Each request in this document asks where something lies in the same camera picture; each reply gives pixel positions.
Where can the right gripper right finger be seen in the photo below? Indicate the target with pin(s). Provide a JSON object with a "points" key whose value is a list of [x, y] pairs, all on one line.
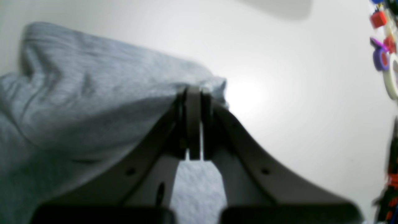
{"points": [[258, 188]]}

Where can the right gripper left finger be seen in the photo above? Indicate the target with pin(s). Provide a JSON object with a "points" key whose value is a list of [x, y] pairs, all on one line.
{"points": [[136, 190]]}

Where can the red block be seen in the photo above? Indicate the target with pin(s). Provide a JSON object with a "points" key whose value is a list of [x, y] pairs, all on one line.
{"points": [[378, 19]]}

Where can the grey T-shirt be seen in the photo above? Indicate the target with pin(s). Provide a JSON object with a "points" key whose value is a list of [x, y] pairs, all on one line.
{"points": [[79, 103]]}

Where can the purple tape roll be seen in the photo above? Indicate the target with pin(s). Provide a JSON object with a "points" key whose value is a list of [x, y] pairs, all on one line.
{"points": [[380, 56]]}

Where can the white tape roll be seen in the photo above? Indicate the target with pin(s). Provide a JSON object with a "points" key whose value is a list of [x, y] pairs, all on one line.
{"points": [[390, 77]]}

